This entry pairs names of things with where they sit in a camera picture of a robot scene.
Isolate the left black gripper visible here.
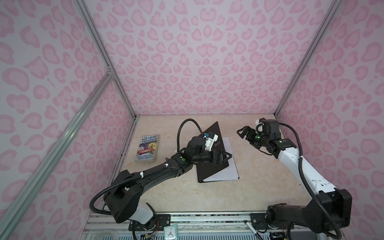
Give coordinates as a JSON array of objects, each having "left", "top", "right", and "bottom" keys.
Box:
[{"left": 192, "top": 148, "right": 232, "bottom": 165}]

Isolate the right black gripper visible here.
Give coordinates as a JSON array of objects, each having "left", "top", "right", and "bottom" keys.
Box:
[{"left": 236, "top": 125, "right": 270, "bottom": 149}]

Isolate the white printed sheet back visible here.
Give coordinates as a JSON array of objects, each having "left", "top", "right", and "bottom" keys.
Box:
[{"left": 204, "top": 137, "right": 240, "bottom": 183}]

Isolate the black file folder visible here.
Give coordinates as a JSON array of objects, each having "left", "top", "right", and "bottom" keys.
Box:
[{"left": 196, "top": 121, "right": 229, "bottom": 183}]

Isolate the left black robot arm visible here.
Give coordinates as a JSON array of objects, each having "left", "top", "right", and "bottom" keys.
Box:
[{"left": 89, "top": 119, "right": 232, "bottom": 225}]

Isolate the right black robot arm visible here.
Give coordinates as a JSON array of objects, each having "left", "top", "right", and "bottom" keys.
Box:
[{"left": 237, "top": 119, "right": 353, "bottom": 240}]

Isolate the colourful paperback book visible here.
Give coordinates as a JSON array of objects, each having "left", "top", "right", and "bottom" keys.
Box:
[{"left": 135, "top": 135, "right": 159, "bottom": 163}]

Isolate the small white desk clock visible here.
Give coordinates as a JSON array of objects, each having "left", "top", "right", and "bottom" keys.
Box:
[{"left": 164, "top": 225, "right": 178, "bottom": 240}]

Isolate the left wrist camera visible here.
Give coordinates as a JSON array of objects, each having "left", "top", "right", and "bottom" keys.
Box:
[{"left": 203, "top": 133, "right": 219, "bottom": 152}]

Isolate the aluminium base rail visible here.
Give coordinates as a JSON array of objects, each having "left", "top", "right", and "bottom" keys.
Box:
[{"left": 81, "top": 211, "right": 328, "bottom": 240}]

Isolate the aluminium diagonal frame bar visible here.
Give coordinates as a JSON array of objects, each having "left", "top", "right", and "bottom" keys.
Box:
[{"left": 1, "top": 72, "right": 114, "bottom": 240}]

